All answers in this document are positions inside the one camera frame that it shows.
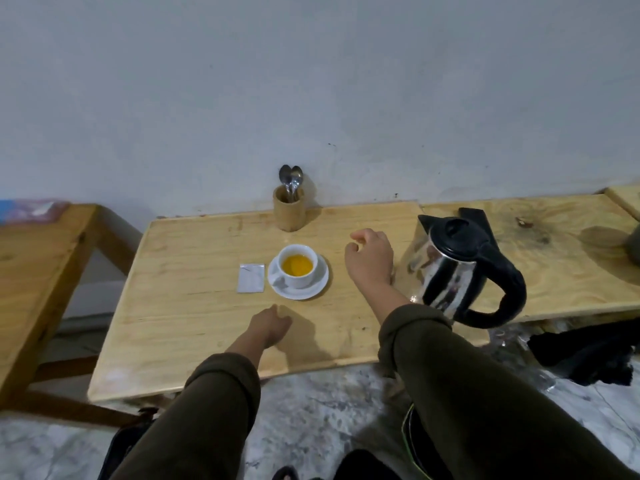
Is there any white saucer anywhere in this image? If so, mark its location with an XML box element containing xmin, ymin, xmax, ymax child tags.
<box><xmin>267</xmin><ymin>254</ymin><xmax>330</xmax><ymax>301</ymax></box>

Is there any steel kettle with black handle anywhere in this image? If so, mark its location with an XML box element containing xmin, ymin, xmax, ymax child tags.
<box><xmin>407</xmin><ymin>215</ymin><xmax>528</xmax><ymax>330</ymax></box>

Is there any person's left hand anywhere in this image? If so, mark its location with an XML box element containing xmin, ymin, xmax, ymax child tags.
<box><xmin>247</xmin><ymin>304</ymin><xmax>293</xmax><ymax>351</ymax></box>

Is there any dark wooden table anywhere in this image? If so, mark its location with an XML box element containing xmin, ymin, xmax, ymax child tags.
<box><xmin>0</xmin><ymin>204</ymin><xmax>144</xmax><ymax>428</ymax></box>

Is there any light wooden table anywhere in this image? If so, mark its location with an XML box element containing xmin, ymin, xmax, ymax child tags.
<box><xmin>87</xmin><ymin>201</ymin><xmax>491</xmax><ymax>403</ymax></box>

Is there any person's right forearm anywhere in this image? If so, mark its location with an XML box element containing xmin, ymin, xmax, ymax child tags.
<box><xmin>357</xmin><ymin>282</ymin><xmax>640</xmax><ymax>480</ymax></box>

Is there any white tea cup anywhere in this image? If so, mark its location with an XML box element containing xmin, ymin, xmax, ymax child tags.
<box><xmin>272</xmin><ymin>244</ymin><xmax>319</xmax><ymax>290</ymax></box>

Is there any person's right hand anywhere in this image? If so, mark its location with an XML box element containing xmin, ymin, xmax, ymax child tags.
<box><xmin>344</xmin><ymin>228</ymin><xmax>396</xmax><ymax>298</ymax></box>

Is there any black garment with green trim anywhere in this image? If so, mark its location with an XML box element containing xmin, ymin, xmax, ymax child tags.
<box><xmin>401</xmin><ymin>404</ymin><xmax>453</xmax><ymax>480</ymax></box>

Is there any wooden spoon holder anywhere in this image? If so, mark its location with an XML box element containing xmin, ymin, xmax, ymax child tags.
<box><xmin>273</xmin><ymin>185</ymin><xmax>307</xmax><ymax>232</ymax></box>

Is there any blue and pink packet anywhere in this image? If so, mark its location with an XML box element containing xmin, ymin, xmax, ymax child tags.
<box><xmin>0</xmin><ymin>199</ymin><xmax>71</xmax><ymax>226</ymax></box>

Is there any knotted wooden table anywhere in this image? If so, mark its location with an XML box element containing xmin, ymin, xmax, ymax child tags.
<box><xmin>419</xmin><ymin>194</ymin><xmax>640</xmax><ymax>326</ymax></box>

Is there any black cloth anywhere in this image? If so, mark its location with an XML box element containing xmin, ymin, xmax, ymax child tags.
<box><xmin>527</xmin><ymin>317</ymin><xmax>640</xmax><ymax>388</ymax></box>

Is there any person's left forearm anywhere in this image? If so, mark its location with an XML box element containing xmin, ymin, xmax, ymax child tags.
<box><xmin>110</xmin><ymin>335</ymin><xmax>268</xmax><ymax>480</ymax></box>

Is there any yellow tea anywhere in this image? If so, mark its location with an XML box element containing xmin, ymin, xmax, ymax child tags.
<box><xmin>281</xmin><ymin>255</ymin><xmax>314</xmax><ymax>277</ymax></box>

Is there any black bag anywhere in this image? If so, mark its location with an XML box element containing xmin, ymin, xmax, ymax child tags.
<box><xmin>97</xmin><ymin>409</ymin><xmax>161</xmax><ymax>480</ymax></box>

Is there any white paper sachet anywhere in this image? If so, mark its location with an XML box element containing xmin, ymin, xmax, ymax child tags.
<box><xmin>236</xmin><ymin>264</ymin><xmax>266</xmax><ymax>294</ymax></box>

